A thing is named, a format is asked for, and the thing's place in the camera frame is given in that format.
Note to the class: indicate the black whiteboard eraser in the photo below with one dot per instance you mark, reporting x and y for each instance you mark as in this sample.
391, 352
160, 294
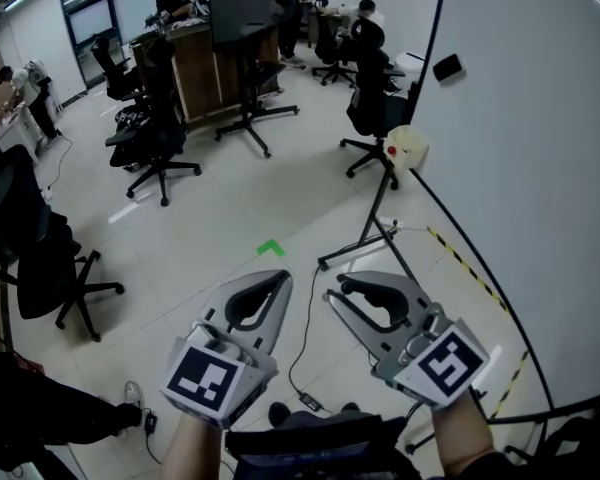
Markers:
449, 68

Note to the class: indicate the black power adapter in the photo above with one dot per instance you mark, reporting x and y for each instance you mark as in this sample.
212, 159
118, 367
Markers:
150, 420
311, 400

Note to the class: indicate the person's left shoe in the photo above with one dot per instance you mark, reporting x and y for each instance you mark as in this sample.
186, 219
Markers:
278, 413

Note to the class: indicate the red round magnet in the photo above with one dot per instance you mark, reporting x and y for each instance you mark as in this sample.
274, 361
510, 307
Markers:
391, 151

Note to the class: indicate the person's shoe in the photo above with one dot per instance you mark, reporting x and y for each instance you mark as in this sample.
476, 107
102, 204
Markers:
278, 413
351, 408

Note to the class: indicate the large white whiteboard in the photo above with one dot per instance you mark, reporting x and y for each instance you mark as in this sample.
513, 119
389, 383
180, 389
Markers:
530, 168

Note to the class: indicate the white power strip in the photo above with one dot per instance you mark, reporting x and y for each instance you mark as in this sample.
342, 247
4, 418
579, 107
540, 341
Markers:
47, 194
392, 224

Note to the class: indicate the wooden crate desk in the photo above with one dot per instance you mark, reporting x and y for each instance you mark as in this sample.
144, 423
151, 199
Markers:
200, 78

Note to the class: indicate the black framed glass partition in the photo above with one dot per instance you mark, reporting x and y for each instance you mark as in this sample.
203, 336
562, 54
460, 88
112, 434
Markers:
87, 18

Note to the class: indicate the cream marker box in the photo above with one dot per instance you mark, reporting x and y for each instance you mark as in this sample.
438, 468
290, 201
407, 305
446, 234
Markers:
410, 145

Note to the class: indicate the brown office desk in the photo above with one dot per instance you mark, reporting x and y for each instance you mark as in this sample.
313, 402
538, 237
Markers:
337, 15

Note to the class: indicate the person's black sleeve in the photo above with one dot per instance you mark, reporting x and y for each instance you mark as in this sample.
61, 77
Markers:
490, 465

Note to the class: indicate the person's right shoe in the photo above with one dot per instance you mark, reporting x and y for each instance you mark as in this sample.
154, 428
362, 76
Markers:
351, 408

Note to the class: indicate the white lidded bin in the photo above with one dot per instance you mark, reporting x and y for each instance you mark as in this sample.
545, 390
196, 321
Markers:
407, 68

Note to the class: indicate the person's right forearm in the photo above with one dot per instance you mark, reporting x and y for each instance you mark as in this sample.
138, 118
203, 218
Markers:
462, 428

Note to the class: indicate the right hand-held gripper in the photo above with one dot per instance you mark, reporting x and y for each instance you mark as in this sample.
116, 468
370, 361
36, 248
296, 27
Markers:
445, 363

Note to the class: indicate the person's left forearm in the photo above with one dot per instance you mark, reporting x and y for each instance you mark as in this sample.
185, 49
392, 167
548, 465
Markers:
192, 448

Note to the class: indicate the black chest-mounted device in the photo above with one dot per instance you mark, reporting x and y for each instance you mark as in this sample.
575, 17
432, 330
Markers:
305, 443

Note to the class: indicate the black metal rolling stand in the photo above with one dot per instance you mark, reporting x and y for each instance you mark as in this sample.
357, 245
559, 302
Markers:
375, 208

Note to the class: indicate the white cabinet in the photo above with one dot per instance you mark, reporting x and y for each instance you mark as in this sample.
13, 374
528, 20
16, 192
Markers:
15, 135

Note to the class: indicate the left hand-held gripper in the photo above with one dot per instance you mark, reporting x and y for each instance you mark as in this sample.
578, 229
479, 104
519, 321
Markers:
205, 378

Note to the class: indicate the white metal rack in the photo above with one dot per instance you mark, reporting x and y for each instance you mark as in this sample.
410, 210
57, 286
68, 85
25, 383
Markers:
47, 88

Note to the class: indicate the yellow black floor tape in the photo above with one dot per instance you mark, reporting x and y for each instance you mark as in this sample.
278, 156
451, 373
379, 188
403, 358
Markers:
460, 263

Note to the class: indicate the black rolling display stand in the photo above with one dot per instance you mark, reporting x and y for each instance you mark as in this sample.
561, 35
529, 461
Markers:
250, 113

